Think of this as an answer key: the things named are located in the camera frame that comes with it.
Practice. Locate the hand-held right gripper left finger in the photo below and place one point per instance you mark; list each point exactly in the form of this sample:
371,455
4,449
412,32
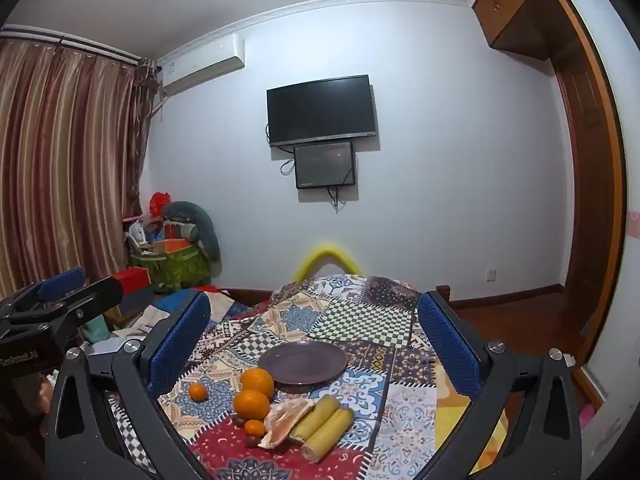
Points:
180,342

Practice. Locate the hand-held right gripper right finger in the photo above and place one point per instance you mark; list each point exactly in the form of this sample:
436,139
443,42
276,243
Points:
450,347

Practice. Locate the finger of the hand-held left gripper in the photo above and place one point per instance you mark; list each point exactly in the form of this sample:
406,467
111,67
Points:
95,296
62,281

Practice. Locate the large orange with sticker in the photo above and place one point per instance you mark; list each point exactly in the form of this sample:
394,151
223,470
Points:
251,405

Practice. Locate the dark purple plate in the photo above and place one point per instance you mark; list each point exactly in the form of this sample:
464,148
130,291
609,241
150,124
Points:
305,362

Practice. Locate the pomelo wedge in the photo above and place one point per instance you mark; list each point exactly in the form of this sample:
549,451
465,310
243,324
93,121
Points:
285,420

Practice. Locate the red box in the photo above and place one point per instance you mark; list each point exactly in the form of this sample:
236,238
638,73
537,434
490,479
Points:
131,280

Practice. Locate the small tangerine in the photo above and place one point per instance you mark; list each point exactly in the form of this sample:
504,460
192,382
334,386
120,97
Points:
198,392
255,427

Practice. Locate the green storage box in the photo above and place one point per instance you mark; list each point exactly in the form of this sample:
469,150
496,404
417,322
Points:
180,266

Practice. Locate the wooden baseboard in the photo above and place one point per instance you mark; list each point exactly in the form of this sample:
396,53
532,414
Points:
510,297

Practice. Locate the orange box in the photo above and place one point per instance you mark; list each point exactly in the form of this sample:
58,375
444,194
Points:
172,246

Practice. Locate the small dark red fruit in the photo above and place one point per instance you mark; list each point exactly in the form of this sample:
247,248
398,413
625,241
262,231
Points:
240,420
251,441

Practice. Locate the patchwork printed blanket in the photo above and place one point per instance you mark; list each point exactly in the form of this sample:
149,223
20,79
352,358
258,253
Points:
350,320

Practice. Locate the red bag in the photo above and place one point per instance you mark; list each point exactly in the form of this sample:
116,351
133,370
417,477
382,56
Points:
160,202

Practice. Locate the grey plush pillow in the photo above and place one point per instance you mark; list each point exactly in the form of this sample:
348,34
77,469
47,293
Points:
205,225

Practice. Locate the striped brown curtain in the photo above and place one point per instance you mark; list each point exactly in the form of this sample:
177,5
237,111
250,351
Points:
60,160

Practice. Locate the wooden door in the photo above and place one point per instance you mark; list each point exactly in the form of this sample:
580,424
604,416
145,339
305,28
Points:
585,185

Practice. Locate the white air conditioner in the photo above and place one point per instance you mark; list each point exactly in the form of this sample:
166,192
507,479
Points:
205,65

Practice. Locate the wooden overhead cabinet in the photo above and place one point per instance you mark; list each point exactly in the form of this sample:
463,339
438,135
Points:
505,5

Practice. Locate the wooden bed frame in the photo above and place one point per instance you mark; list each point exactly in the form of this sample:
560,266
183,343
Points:
245,296

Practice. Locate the small black wall screen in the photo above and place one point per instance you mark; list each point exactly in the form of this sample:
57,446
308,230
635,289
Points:
325,165

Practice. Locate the black wall television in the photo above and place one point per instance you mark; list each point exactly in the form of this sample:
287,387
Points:
320,110

